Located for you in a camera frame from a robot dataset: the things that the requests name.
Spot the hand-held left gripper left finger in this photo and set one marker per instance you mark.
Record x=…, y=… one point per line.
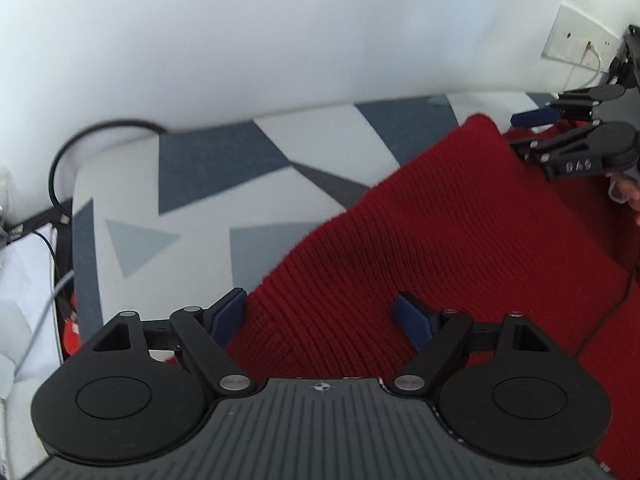
x=227, y=315

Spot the red knit sweater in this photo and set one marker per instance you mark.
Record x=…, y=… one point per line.
x=425, y=230

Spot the white wall socket plate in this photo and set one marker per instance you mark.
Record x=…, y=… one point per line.
x=570, y=35

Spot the grey triangle patterned bed sheet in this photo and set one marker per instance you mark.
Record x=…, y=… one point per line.
x=200, y=170

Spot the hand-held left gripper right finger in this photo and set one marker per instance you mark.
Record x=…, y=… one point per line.
x=412, y=317

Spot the red packet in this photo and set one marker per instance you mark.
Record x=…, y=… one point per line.
x=72, y=332

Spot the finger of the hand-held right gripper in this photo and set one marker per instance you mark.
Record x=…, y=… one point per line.
x=555, y=144
x=530, y=117

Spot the person's right hand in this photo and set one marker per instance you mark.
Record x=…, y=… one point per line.
x=627, y=190

